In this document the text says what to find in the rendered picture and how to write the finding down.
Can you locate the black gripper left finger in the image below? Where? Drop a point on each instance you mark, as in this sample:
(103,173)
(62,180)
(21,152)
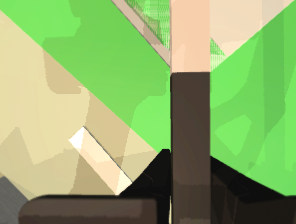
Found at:
(145,201)

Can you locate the green flat mat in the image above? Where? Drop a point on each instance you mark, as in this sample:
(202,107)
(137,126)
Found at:
(252,92)

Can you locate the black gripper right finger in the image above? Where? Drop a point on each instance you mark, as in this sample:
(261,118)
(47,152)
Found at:
(237,199)

